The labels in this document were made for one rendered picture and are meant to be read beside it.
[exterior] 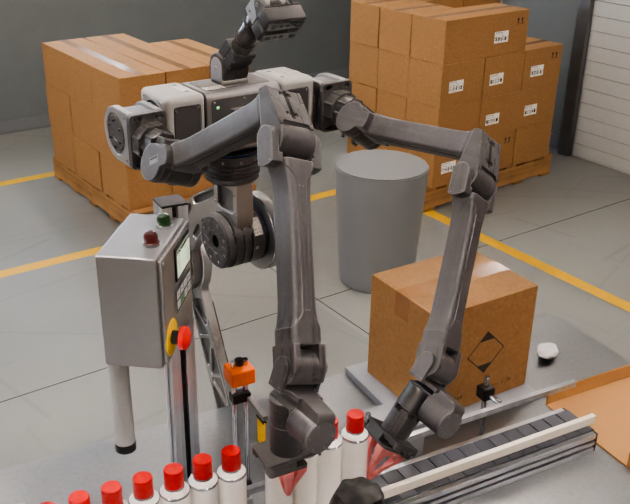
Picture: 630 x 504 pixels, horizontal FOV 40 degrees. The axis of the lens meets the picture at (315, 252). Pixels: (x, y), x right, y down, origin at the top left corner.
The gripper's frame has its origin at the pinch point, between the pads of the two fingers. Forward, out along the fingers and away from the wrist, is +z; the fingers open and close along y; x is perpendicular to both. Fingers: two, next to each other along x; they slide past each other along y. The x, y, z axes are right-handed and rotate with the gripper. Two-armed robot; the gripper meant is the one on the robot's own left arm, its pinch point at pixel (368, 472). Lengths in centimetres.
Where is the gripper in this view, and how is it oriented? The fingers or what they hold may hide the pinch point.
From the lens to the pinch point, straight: 173.9
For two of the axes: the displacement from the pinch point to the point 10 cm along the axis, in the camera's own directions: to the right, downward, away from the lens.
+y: 4.8, 3.6, -8.0
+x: 7.0, 3.9, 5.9
